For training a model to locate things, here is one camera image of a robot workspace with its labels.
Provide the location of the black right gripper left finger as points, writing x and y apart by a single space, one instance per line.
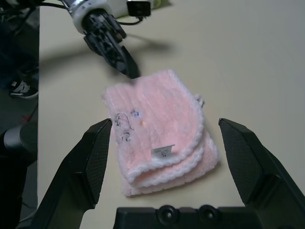
76 171

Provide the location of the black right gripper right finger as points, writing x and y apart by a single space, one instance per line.
257 171

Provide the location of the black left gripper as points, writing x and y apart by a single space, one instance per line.
102 31

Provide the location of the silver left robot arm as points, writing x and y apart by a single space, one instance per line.
78 3

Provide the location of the person dark trouser leg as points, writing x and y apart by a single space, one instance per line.
16 52

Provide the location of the pink embroidered towel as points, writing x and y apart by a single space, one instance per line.
162 114

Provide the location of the black white sneaker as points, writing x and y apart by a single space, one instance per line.
23 89

